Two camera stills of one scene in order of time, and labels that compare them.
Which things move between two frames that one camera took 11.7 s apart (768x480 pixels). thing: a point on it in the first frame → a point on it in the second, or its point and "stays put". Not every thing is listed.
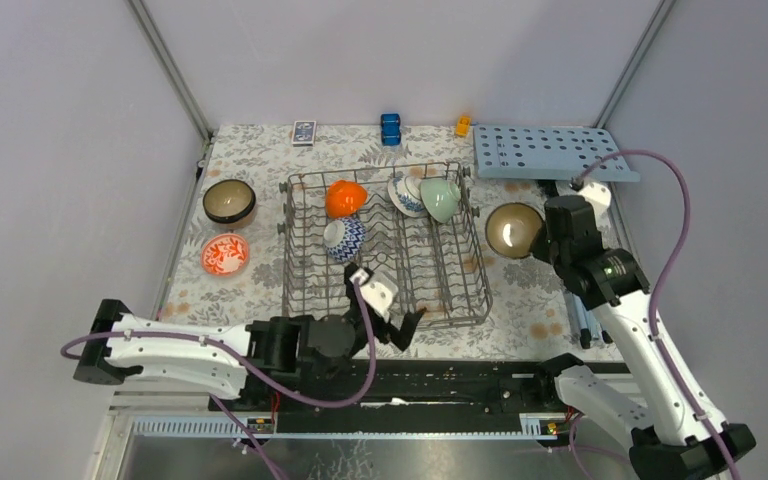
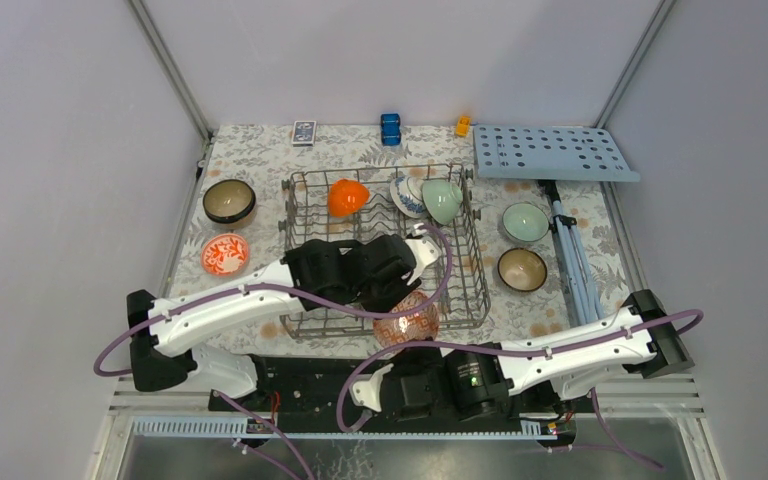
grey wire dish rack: (417, 225) stays put
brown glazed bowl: (228, 200) stays put
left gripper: (402, 339) → (403, 286)
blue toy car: (391, 131) stays put
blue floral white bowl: (406, 194) stays put
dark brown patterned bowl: (512, 228) → (522, 269)
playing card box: (304, 133) stays put
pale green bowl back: (441, 198) stays put
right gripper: (538, 251) → (395, 366)
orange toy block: (463, 126) stays put
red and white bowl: (224, 254) stays put
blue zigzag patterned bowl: (343, 238) → (417, 326)
